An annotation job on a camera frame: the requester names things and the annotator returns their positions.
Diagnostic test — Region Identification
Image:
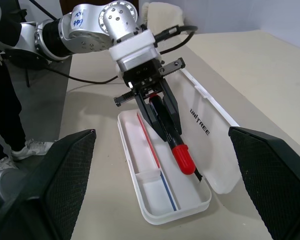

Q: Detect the thin black cable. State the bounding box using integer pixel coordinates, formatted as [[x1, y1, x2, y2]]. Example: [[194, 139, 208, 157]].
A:
[[29, 0, 59, 20]]

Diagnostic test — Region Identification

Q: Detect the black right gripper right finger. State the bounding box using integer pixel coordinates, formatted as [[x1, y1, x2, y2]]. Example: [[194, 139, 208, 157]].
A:
[[228, 125, 300, 240]]

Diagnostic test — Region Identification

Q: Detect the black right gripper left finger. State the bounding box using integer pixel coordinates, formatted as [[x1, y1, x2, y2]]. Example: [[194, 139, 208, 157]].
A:
[[0, 128, 97, 240]]

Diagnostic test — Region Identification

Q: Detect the person's dark trouser leg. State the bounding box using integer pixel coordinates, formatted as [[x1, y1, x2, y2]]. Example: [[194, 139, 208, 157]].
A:
[[0, 48, 27, 157]]

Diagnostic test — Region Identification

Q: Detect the grey and black robot torso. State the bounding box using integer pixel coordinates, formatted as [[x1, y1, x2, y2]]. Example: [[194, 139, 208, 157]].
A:
[[0, 0, 23, 52]]

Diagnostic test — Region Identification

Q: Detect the black marker with red cap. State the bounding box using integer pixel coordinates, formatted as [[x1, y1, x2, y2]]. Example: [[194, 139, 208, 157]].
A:
[[149, 93, 197, 177]]

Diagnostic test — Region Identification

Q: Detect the dark brown door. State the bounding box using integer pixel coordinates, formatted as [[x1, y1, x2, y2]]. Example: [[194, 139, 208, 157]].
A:
[[59, 0, 78, 16]]

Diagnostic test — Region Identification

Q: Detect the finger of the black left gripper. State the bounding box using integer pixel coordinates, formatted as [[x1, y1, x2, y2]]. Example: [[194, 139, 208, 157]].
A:
[[135, 91, 171, 143], [158, 79, 183, 135]]

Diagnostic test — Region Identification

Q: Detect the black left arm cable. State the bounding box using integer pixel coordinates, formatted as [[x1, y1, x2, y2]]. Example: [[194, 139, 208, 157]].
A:
[[47, 24, 199, 85]]

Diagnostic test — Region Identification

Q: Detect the cream chair back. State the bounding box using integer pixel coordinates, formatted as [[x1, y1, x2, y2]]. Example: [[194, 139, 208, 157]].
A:
[[139, 1, 186, 35]]

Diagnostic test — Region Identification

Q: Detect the silver robot body part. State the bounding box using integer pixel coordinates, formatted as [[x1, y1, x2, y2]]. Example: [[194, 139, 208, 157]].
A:
[[0, 168, 25, 216]]

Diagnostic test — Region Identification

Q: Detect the white Unitree pencil case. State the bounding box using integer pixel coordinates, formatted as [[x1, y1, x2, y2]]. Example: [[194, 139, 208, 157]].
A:
[[116, 68, 243, 225]]

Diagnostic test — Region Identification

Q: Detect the white sneaker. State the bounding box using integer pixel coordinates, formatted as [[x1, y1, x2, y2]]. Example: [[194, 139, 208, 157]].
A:
[[11, 139, 55, 161], [0, 156, 17, 174]]

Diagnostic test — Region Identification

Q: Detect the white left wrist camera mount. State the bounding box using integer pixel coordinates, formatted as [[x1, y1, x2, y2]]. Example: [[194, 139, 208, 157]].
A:
[[108, 29, 158, 63]]

